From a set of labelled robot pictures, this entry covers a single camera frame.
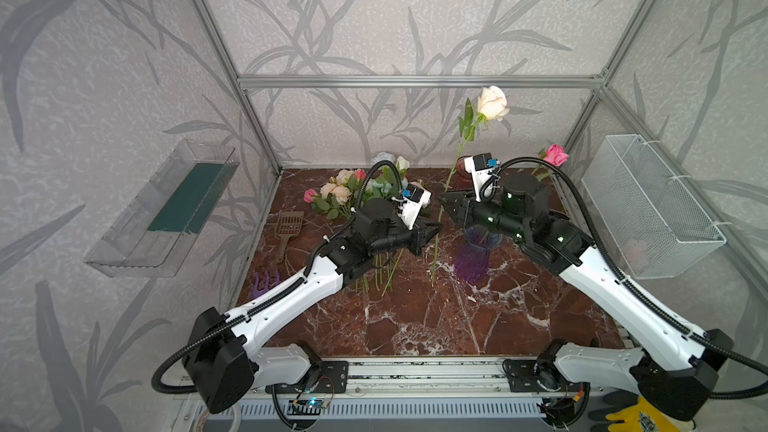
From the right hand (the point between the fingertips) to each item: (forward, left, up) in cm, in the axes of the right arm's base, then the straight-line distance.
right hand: (442, 186), depth 65 cm
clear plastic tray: (-10, +64, -5) cm, 65 cm away
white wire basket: (-9, -45, -3) cm, 46 cm away
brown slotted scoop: (+15, +50, -38) cm, 64 cm away
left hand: (-4, -1, -7) cm, 8 cm away
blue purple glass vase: (0, -13, -35) cm, 37 cm away
